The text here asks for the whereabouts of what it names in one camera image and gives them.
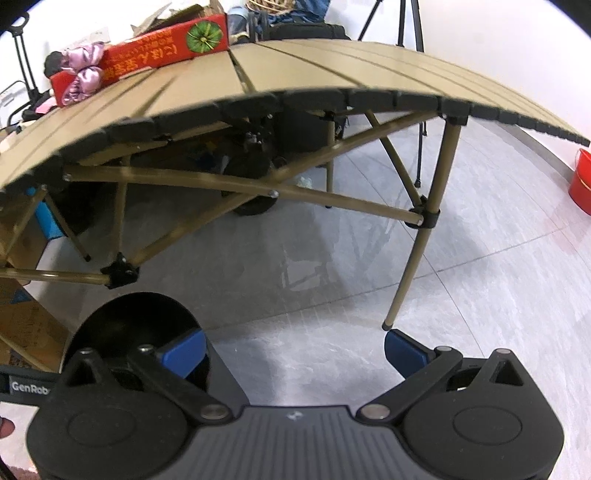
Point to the tan folding slat table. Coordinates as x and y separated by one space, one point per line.
416 105

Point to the blue folding cart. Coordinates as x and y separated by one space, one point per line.
17 103

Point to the red bucket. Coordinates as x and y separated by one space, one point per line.
580 186

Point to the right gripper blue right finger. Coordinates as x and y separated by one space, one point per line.
405 354

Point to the cardboard box with green liner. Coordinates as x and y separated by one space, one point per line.
30 336

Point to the black trolley handle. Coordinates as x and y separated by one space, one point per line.
16 30

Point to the black round trash bin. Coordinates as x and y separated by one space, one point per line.
147 318

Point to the open brown cardboard box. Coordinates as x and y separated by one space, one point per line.
166 16

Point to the black suitcase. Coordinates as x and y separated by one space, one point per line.
260 29

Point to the pink satin scrunchie cloth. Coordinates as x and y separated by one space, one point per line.
82 62

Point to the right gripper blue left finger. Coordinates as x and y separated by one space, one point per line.
183 354

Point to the black bag by wall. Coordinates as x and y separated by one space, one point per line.
53 64

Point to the red cardboard fruit box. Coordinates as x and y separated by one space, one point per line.
156 49

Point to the woven rattan ball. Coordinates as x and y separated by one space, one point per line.
272 7

